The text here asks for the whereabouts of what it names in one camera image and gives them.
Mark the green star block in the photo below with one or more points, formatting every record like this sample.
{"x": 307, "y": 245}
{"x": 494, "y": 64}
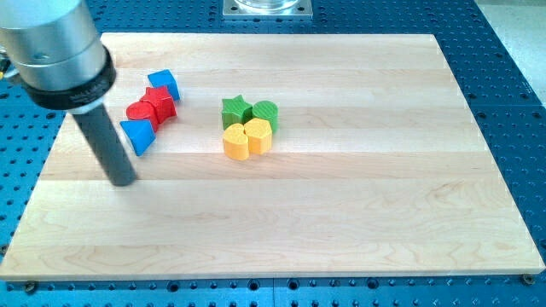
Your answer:
{"x": 236, "y": 111}

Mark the red star block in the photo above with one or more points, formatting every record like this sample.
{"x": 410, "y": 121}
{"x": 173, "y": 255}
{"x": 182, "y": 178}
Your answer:
{"x": 162, "y": 102}

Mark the blue cube block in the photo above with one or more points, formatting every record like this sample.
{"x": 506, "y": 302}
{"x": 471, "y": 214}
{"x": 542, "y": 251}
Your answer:
{"x": 165, "y": 78}

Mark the yellow pentagon block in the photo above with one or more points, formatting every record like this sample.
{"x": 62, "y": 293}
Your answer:
{"x": 259, "y": 135}

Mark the yellow heart block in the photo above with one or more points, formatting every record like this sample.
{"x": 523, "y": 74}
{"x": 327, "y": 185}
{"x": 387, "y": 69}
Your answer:
{"x": 235, "y": 142}

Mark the green cylinder block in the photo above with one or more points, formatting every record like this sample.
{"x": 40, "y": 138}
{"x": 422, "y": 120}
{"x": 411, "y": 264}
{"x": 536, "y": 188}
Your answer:
{"x": 267, "y": 110}

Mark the wooden board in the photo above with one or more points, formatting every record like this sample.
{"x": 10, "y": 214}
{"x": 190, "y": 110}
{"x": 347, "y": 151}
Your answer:
{"x": 378, "y": 168}

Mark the blue triangle block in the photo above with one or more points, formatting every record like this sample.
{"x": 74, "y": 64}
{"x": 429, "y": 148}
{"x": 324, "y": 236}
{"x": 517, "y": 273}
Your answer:
{"x": 140, "y": 134}

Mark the red cylinder block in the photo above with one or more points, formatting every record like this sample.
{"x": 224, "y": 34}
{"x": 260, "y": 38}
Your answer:
{"x": 143, "y": 110}

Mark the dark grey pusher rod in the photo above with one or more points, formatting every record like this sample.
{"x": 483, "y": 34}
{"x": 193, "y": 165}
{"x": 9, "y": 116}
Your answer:
{"x": 99, "y": 132}

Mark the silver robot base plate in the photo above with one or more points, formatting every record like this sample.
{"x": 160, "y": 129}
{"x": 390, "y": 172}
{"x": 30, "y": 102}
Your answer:
{"x": 267, "y": 9}

